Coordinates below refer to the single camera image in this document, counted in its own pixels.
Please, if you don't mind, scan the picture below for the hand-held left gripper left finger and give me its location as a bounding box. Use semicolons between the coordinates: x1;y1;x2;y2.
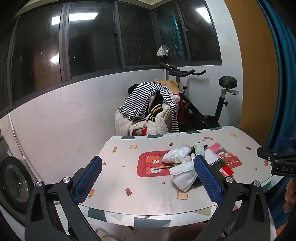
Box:
24;156;103;241

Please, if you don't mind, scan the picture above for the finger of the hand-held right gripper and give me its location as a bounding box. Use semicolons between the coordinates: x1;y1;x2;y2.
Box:
276;137;296;149
257;146;296;162

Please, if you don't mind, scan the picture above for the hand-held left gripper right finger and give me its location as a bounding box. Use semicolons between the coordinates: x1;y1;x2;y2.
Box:
194;154;271;241

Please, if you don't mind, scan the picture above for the green white tube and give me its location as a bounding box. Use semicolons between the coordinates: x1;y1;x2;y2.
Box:
194;142;205;156

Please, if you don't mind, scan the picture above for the pink packet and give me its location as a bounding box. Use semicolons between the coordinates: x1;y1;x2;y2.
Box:
208;142;228;156

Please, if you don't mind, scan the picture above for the brown round trash bin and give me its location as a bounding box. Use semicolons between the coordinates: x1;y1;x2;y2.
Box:
166;222;209;241

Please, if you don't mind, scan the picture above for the small red packet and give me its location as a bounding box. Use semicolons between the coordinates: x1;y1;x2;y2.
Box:
219;164;234;177

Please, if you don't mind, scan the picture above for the white plastic bag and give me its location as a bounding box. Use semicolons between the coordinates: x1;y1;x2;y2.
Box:
161;142;193;164

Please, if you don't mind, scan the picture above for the white printed bear table mat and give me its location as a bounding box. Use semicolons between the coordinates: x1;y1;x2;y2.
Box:
78;126;275;220

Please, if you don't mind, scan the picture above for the white slipper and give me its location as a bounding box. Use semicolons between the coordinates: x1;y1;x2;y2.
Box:
92;225;114;241

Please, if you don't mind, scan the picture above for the white fleece blanket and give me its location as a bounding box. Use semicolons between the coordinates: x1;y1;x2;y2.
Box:
114;95;181;136

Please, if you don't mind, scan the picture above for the black exercise bike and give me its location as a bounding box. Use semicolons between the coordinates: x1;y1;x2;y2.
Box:
159;61;240;133

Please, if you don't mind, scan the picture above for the blue curtain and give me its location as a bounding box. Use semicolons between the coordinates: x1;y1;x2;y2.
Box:
256;0;296;219

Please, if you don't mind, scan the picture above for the grey geometric patterned tablecloth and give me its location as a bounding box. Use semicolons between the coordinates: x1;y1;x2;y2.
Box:
78;130;279;229

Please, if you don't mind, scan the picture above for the washing machine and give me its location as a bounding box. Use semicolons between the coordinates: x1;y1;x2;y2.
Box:
0;133;38;233

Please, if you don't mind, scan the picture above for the red cloth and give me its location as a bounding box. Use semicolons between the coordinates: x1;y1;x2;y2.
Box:
178;94;187;125

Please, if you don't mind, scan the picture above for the black yellow striped garment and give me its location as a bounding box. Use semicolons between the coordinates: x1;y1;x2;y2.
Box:
145;95;167;122

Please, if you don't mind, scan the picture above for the black white striped shirt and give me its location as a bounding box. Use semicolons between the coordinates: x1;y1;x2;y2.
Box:
118;82;180;134

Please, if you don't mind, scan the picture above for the dark cloth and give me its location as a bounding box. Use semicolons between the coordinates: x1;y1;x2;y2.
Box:
127;84;139;96

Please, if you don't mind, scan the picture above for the wooden chair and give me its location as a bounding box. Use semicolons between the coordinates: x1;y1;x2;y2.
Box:
158;80;180;133

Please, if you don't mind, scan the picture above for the large dark sliding window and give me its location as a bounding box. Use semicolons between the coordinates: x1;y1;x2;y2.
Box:
0;0;161;112

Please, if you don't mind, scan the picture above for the small dark corner window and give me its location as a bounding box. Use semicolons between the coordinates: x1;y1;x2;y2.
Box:
151;0;223;68

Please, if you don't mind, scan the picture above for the wooden wall panel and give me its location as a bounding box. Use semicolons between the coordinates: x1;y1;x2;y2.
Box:
225;0;278;145

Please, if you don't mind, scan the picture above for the clear plastic bag on handlebar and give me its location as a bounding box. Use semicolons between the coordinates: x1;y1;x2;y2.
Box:
156;45;169;57

